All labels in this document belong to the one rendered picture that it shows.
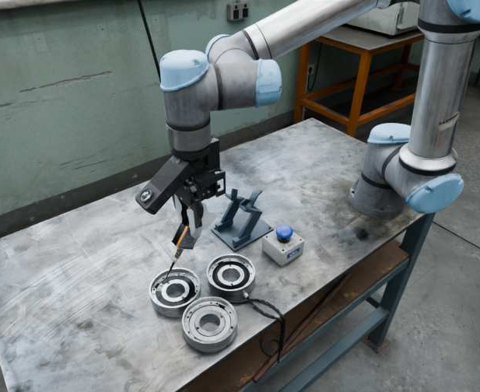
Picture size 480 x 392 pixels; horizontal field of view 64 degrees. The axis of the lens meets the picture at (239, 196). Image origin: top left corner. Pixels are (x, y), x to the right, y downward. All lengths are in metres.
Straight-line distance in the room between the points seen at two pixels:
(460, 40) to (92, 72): 1.84
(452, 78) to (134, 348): 0.76
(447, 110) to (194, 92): 0.48
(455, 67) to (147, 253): 0.74
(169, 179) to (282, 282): 0.36
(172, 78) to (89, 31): 1.63
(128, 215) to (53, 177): 1.38
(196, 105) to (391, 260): 0.93
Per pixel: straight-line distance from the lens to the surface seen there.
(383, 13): 2.83
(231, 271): 0.88
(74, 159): 2.41
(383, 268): 1.32
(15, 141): 2.29
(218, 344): 0.75
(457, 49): 0.79
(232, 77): 0.63
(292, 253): 0.91
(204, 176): 0.71
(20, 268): 1.03
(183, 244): 0.80
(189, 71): 0.60
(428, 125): 0.86
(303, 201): 1.10
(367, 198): 1.08
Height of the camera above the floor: 1.47
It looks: 37 degrees down
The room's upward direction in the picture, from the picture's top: straight up
